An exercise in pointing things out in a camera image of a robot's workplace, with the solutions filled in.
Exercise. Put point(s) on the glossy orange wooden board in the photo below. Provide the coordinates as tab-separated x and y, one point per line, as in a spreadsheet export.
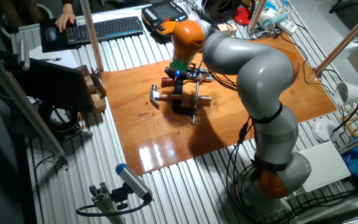
154	140

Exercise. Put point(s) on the red round object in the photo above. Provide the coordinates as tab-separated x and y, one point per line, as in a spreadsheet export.
242	16

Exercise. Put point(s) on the wooden block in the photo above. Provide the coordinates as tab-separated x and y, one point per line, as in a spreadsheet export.
89	84
99	104

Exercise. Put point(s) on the black keyboard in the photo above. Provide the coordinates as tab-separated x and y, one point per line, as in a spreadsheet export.
104	29

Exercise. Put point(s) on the black filament spool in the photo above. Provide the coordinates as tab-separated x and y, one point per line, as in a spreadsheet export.
219	8

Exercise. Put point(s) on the brown cardboard box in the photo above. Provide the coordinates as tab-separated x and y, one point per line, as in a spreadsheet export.
99	85

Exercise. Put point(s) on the black monitor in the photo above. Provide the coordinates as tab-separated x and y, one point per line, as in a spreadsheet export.
51	84

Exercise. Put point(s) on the white teal handheld tool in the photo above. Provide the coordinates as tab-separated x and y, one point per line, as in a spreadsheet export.
267	23

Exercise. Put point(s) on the dark red sleeved forearm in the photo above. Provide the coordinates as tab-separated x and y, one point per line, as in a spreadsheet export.
67	2

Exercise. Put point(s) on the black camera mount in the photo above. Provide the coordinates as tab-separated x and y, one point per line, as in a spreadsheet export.
120	196

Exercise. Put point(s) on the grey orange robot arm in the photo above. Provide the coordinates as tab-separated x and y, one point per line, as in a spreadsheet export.
259	71

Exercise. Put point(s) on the short aluminium profile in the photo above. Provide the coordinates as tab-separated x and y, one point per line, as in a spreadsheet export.
104	202

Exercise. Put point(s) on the small wooden cube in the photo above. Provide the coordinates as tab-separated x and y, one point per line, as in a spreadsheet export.
232	29
223	29

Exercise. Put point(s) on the white flat box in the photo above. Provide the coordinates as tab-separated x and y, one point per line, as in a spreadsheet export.
325	168

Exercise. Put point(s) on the black orange teach pendant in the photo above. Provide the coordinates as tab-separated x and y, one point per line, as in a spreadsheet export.
163	12

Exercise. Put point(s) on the black C-clamp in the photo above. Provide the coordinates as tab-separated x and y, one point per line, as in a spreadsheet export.
178	93

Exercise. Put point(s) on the person's bare hand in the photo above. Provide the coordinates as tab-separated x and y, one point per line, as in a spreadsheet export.
64	17

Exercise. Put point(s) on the white tape wrap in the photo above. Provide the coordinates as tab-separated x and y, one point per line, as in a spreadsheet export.
197	98

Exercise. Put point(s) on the black office chair base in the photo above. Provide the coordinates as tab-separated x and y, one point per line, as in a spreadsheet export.
343	4

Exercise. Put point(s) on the wooden frame post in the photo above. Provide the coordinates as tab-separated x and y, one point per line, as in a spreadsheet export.
346	39
256	14
90	31

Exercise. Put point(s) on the dark computer mouse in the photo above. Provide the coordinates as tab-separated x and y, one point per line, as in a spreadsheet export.
51	33

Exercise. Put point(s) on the white paper sheet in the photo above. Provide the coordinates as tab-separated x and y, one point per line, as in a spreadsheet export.
57	63

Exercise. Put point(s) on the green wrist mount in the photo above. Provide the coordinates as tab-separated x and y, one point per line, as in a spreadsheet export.
179	66

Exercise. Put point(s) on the grey camera with blue cap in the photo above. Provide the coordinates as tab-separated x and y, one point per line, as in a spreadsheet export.
132	180

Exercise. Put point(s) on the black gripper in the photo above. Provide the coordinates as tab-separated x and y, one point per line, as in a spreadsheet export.
179	74

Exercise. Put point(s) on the black mouse pad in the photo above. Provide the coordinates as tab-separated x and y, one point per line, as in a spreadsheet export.
47	46

